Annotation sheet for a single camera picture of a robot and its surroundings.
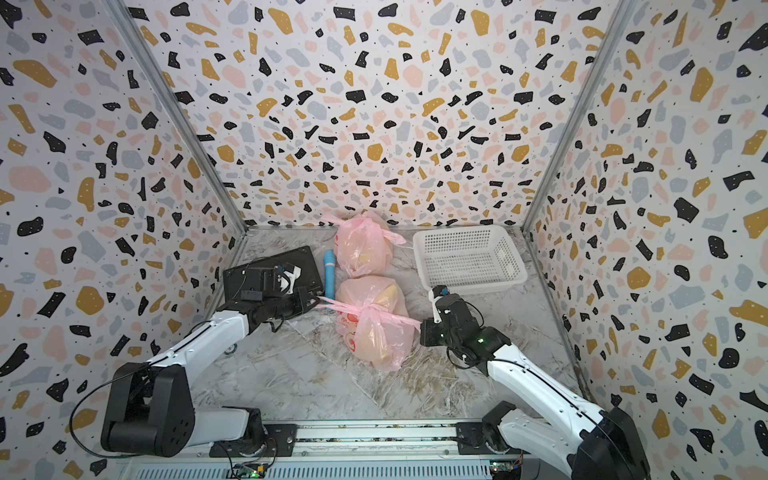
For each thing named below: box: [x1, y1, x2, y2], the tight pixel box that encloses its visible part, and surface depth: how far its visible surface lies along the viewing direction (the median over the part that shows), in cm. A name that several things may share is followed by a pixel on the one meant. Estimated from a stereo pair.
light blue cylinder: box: [324, 249, 335, 293], surface depth 108 cm
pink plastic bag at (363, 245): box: [320, 210, 407, 279], surface depth 102 cm
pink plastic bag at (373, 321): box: [316, 275, 422, 372], surface depth 84 cm
